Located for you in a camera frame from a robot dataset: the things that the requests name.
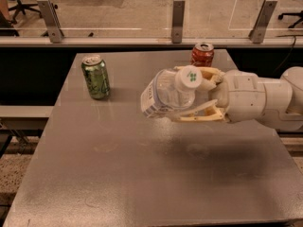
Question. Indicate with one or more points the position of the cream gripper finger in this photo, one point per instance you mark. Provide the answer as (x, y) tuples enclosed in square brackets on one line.
[(190, 78), (206, 112)]

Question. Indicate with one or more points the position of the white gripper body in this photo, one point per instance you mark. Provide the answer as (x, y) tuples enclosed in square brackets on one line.
[(242, 95)]

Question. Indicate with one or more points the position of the blue labelled plastic water bottle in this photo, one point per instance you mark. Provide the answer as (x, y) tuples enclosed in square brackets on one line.
[(170, 91)]

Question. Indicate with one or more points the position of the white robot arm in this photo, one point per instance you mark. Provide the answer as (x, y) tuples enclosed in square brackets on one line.
[(284, 101)]

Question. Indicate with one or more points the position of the red cola can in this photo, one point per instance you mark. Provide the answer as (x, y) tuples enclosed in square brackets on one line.
[(202, 55)]

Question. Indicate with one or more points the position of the green soda can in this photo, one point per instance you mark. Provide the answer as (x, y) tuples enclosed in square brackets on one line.
[(96, 76)]

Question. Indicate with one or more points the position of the black office chair right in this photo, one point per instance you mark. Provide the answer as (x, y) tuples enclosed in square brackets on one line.
[(299, 15)]

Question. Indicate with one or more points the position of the person at left edge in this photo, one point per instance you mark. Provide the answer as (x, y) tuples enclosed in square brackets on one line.
[(6, 27)]

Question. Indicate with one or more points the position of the right grey metal bracket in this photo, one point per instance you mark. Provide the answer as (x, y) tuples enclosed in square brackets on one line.
[(258, 32)]

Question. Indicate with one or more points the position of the grey metal bracket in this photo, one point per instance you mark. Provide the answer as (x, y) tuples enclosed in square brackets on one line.
[(178, 11), (51, 21), (258, 32)]

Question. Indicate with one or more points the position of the middle grey metal bracket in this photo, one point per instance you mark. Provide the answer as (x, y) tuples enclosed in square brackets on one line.
[(178, 11)]

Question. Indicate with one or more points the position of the left grey metal bracket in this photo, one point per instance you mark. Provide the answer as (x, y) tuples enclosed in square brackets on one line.
[(51, 21)]

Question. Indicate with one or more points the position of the grey metal rail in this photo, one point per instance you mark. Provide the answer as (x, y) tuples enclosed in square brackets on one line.
[(277, 42)]

